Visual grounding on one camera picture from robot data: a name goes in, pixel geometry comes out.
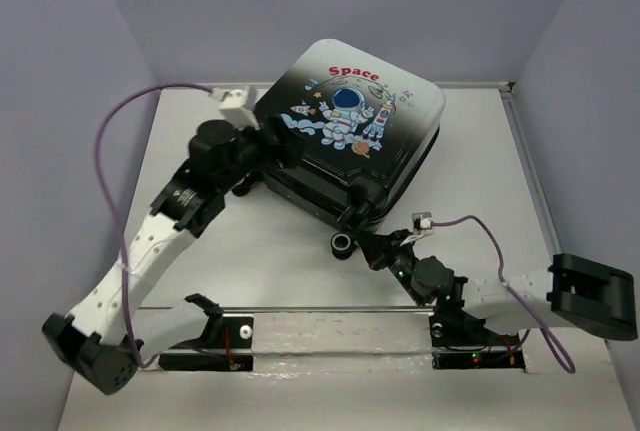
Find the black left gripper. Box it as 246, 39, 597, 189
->
223, 117, 316, 193

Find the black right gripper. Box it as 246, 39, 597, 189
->
353, 229, 426, 306

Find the black hard-shell suitcase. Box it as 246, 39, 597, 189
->
233, 39, 445, 259

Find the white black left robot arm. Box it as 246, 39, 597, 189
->
42, 116, 304, 396

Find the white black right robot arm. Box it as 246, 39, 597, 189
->
357, 230, 638, 343

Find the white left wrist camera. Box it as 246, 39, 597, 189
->
211, 86, 260, 130

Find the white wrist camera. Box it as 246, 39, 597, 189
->
211, 86, 260, 130
401, 211, 434, 246

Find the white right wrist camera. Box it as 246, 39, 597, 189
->
401, 211, 434, 246

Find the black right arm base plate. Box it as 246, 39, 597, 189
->
429, 301, 526, 371

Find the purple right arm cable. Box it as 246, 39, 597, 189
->
432, 214, 576, 375

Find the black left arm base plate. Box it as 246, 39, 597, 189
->
156, 294, 254, 372

